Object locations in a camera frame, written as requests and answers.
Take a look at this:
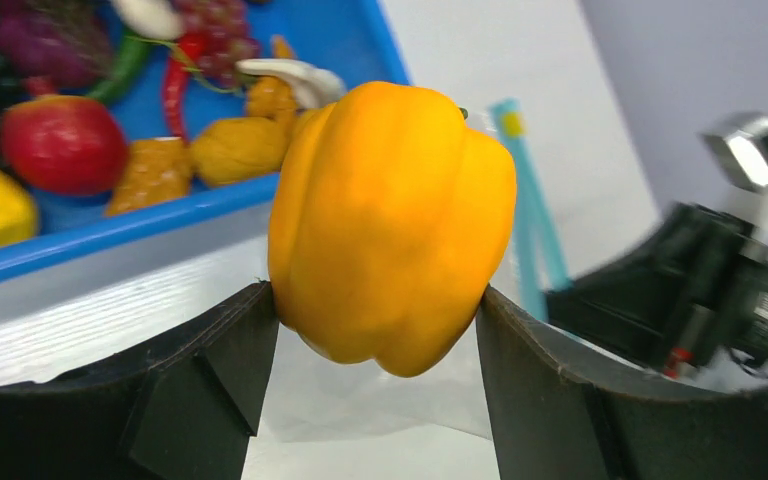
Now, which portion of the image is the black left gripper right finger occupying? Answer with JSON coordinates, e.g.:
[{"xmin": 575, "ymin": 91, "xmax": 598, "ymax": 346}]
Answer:
[{"xmin": 476, "ymin": 288, "xmax": 768, "ymax": 480}]

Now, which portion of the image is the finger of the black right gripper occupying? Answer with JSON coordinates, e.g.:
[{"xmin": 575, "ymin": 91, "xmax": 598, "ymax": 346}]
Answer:
[{"xmin": 546, "ymin": 219, "xmax": 683, "ymax": 361}]

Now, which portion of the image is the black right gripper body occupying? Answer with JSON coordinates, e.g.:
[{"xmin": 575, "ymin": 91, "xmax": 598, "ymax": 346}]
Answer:
[{"xmin": 650, "ymin": 204, "xmax": 768, "ymax": 378}]

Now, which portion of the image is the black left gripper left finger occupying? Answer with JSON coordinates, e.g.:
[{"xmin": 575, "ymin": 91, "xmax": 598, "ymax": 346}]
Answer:
[{"xmin": 0, "ymin": 282, "xmax": 278, "ymax": 479}]

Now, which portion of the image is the clear zip top bag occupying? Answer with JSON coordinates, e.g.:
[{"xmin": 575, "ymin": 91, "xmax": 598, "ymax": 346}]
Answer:
[{"xmin": 265, "ymin": 98, "xmax": 571, "ymax": 441}]

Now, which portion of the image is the yellow bell pepper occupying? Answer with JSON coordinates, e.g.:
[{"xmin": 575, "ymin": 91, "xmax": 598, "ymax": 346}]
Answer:
[{"xmin": 268, "ymin": 82, "xmax": 517, "ymax": 377}]

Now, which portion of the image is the purple onion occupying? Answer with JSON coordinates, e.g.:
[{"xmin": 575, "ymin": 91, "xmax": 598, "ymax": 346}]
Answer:
[{"xmin": 0, "ymin": 0, "xmax": 115, "ymax": 89}]

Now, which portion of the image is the blue plastic bin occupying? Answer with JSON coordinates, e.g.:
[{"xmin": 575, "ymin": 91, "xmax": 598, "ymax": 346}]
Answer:
[{"xmin": 0, "ymin": 0, "xmax": 410, "ymax": 282}]

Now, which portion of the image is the orange bread piece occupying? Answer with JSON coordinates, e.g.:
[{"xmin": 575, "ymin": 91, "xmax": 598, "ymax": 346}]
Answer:
[{"xmin": 104, "ymin": 137, "xmax": 194, "ymax": 217}]

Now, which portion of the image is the red apple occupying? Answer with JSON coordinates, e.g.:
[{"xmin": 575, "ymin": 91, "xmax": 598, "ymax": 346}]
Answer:
[{"xmin": 0, "ymin": 95, "xmax": 129, "ymax": 196}]

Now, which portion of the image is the red chili pepper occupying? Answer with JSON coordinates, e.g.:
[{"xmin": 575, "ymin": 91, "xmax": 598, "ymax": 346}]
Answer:
[{"xmin": 162, "ymin": 32, "xmax": 207, "ymax": 141}]

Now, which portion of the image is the white mushroom lower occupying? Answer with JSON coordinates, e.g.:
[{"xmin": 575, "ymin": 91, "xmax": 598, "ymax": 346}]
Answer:
[{"xmin": 235, "ymin": 58, "xmax": 347, "ymax": 109}]

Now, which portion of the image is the white mushroom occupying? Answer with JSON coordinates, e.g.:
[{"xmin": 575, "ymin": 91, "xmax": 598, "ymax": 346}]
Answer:
[
  {"xmin": 235, "ymin": 58, "xmax": 347, "ymax": 109},
  {"xmin": 110, "ymin": 0, "xmax": 185, "ymax": 41}
]

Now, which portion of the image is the green chili pepper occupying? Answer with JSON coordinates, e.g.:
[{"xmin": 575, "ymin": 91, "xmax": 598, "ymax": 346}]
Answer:
[{"xmin": 84, "ymin": 27, "xmax": 152, "ymax": 105}]

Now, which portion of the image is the red grape bunch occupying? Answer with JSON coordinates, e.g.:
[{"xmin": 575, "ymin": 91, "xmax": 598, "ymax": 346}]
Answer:
[{"xmin": 172, "ymin": 0, "xmax": 261, "ymax": 89}]

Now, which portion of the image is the white mushroom upper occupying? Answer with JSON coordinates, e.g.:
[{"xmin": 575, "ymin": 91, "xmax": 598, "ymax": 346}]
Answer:
[{"xmin": 110, "ymin": 0, "xmax": 185, "ymax": 41}]

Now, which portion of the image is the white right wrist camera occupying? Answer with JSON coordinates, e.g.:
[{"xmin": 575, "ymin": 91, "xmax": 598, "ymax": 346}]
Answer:
[{"xmin": 701, "ymin": 112, "xmax": 768, "ymax": 241}]

